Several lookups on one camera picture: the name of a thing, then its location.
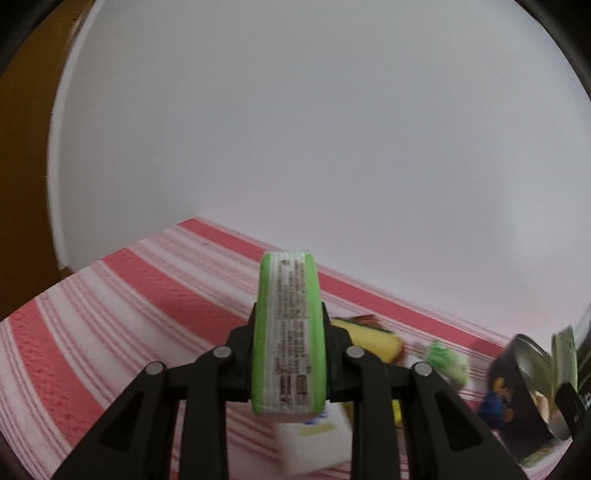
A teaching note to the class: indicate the yellow snack packet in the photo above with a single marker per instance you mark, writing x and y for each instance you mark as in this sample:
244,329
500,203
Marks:
398,421

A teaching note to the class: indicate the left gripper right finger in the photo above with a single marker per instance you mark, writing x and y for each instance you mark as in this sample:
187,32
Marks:
409,420

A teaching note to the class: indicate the white Vinda tissue pack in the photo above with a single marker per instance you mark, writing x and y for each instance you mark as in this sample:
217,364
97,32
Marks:
317,444

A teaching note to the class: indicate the red snack packet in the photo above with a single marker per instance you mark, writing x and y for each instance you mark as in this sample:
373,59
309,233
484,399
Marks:
369,320

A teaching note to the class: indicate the blue knitted ball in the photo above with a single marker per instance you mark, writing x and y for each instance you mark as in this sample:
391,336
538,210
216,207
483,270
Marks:
494,409

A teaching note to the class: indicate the brown wooden door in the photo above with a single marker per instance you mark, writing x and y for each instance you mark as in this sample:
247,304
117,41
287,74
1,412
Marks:
36,37

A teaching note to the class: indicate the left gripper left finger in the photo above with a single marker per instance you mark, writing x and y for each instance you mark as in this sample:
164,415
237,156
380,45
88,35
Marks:
133,438

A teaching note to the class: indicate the round metal tin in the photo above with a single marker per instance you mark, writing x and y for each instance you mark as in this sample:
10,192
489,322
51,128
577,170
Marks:
533,377

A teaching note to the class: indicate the green white tissue pack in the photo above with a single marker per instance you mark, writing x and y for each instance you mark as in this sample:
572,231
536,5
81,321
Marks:
289,363

